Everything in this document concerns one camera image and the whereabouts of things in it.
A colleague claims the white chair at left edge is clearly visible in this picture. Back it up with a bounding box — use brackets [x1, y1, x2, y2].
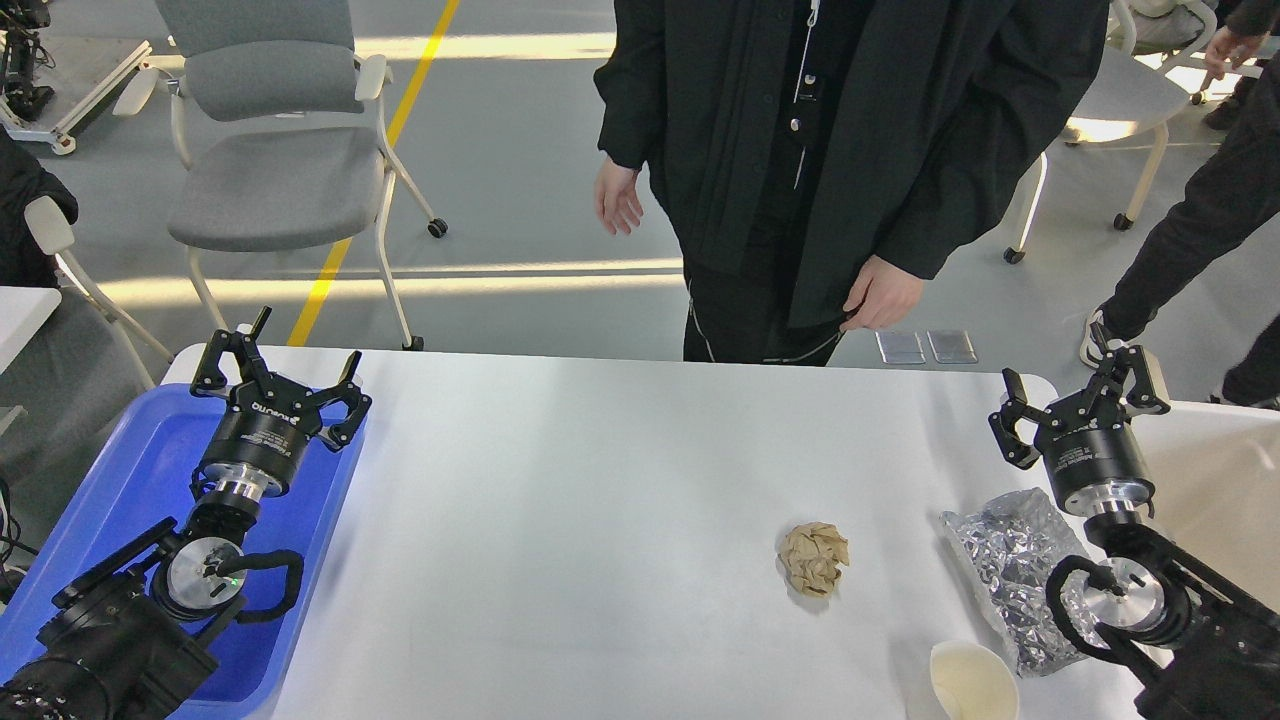
[24, 195, 175, 389]

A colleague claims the white chair on right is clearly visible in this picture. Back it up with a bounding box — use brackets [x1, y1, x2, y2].
[1060, 1, 1217, 232]

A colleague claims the white paper cup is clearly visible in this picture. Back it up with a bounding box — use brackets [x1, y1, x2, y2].
[929, 641, 1020, 719]

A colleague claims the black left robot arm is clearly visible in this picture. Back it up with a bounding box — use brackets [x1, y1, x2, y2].
[3, 307, 372, 719]

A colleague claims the crumpled silver foil bag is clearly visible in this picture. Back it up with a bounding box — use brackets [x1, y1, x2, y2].
[940, 488, 1085, 676]

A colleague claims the crumpled brown paper ball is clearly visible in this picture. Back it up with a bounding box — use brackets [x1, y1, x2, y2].
[778, 521, 850, 598]

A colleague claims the white side table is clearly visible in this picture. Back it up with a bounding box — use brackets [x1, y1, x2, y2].
[1, 286, 61, 373]

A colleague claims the robot base stand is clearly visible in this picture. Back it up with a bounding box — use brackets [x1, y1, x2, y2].
[1, 1, 152, 156]

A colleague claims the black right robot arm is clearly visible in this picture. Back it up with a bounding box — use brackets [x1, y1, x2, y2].
[988, 345, 1279, 719]

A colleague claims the grey office chair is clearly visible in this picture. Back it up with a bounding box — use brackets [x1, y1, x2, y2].
[114, 1, 448, 351]

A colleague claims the blue plastic tray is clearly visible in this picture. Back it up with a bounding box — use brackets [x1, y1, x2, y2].
[1, 384, 364, 719]

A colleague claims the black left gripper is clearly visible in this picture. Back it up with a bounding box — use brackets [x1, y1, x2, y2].
[189, 306, 372, 496]

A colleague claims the right metal floor plate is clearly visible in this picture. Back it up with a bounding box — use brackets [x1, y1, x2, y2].
[927, 331, 979, 365]

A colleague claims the person in dark trousers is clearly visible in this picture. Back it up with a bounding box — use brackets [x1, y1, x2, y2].
[1079, 1, 1279, 411]

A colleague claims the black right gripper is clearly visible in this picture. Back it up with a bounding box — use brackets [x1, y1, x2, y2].
[988, 320, 1171, 518]

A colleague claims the metal floor plate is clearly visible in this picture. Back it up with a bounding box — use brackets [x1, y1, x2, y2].
[927, 331, 979, 365]
[876, 331, 927, 365]

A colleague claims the beige plastic bin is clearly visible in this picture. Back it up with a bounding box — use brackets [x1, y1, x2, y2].
[1132, 401, 1279, 610]

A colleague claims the standing person in black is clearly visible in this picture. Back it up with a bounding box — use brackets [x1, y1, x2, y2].
[594, 1, 1108, 366]

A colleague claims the left metal floor plate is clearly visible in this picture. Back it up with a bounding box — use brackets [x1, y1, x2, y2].
[876, 331, 927, 365]

